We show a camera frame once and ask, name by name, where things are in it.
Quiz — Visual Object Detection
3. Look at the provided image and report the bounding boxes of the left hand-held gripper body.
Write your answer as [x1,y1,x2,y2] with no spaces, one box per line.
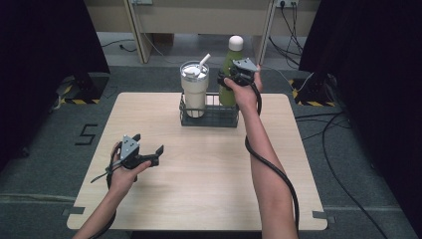
[117,133,157,171]

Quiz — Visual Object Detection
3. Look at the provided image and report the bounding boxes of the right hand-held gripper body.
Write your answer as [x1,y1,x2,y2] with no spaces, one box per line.
[227,58,261,88]

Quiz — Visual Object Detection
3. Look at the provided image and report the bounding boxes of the green bottle with white cap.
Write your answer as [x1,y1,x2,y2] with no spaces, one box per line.
[217,34,245,109]

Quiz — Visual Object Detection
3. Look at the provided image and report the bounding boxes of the white tumbler cup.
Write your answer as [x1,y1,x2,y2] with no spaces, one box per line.
[179,53,212,120]

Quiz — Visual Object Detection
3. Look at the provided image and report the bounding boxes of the dark grey wire rack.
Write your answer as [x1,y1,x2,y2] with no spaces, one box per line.
[178,92,241,129]

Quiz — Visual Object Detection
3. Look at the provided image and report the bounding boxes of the person's right hand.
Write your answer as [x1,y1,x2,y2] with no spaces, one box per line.
[223,64,264,114]

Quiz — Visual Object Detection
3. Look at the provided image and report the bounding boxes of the person's left hand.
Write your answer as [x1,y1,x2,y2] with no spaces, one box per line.
[107,141,153,197]

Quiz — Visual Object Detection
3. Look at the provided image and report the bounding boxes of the stand base with striped tape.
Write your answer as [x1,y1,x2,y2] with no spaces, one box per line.
[59,72,111,106]
[291,73,336,108]

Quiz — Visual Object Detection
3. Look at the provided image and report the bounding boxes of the grey tape strip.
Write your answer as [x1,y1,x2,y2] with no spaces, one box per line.
[61,205,87,217]
[312,210,336,225]

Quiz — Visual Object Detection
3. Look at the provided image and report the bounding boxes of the black curtain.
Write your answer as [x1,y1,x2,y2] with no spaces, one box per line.
[0,0,111,170]
[298,0,422,230]

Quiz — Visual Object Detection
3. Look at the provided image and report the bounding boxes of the white thin cable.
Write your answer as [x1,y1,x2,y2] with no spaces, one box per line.
[261,65,316,94]

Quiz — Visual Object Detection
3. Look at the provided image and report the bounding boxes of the bundle of black power cables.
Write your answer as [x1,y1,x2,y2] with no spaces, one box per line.
[268,4,306,67]

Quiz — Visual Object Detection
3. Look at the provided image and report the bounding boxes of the black floor cable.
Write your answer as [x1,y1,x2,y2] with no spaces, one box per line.
[294,112,390,239]
[100,38,137,54]

